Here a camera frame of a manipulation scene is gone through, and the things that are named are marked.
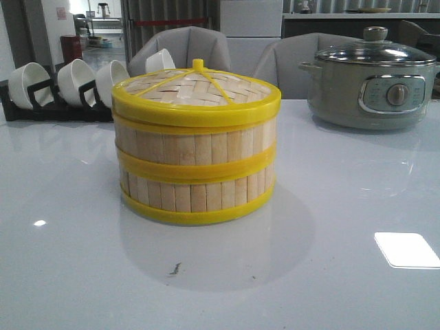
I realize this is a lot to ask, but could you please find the glass cooker lid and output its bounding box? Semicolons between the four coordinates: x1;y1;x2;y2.
315;26;437;66

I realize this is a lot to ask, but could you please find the white bowl far left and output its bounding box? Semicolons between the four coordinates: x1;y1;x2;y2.
8;62;50;109

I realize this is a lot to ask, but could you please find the red bin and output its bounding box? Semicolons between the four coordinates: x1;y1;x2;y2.
60;35;83;64

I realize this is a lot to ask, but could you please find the bamboo steamer tier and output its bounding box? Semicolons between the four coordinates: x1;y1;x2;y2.
114;115;276;166
120;164;275;226

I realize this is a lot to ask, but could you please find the black dish rack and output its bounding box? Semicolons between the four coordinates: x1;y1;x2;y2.
1;78;113;122

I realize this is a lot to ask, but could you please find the grey chair left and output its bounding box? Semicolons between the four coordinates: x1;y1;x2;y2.
127;26;231;76

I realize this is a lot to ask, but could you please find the white cabinet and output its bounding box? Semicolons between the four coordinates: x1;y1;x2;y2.
219;1;283;76

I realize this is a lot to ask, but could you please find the grey chair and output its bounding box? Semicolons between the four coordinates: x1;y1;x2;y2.
252;32;356;99
127;26;231;76

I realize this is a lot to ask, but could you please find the white bowl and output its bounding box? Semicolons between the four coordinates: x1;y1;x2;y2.
57;58;95;107
8;62;50;109
145;48;175;73
96;60;129;108

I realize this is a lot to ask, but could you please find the white bowl right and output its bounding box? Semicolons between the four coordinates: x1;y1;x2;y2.
145;48;175;73

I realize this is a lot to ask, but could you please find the woven bamboo steamer lid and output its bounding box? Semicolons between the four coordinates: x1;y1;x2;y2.
112;59;281;128

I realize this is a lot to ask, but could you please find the grey-green electric cooker pot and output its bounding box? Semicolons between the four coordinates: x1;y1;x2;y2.
299;59;439;130

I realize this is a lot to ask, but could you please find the dark counter shelf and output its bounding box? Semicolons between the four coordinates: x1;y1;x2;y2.
282;13;439;41

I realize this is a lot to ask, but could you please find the grey chair right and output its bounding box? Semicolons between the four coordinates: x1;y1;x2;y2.
252;32;356;99

